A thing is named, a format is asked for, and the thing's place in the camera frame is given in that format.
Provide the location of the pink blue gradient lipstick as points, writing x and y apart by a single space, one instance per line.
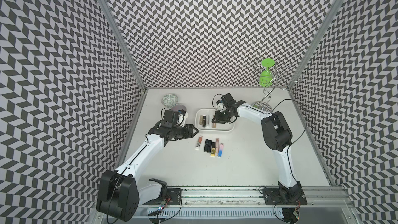
220 150

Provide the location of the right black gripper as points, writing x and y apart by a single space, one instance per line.
218 118

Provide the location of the aluminium front rail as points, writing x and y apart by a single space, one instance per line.
248 205

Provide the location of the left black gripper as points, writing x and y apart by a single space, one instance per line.
188 131

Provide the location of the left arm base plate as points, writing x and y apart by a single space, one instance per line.
170 196

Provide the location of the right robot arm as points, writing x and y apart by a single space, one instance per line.
277 136

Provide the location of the green plastic cup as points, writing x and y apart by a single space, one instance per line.
266 77

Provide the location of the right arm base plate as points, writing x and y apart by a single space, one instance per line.
281 196

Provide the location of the clear coral lipstick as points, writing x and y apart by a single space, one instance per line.
199 142

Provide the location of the purple ceramic bowl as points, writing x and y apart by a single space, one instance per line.
179 108

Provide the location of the green patterned bowl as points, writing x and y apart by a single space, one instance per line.
169 100

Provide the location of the black lipstick gold band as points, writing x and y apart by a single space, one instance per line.
204 121

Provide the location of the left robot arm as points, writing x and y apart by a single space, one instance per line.
118 192

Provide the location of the pink lip gloss tube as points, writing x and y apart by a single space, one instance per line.
217 146

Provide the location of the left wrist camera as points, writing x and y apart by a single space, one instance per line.
174 118

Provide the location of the plain black lipstick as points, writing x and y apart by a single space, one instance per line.
209 146

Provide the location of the chrome wire stand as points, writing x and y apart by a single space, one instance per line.
263 104

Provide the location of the black and gold square lipstick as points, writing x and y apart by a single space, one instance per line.
213 149

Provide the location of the black lipstick with text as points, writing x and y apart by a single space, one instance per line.
206 145

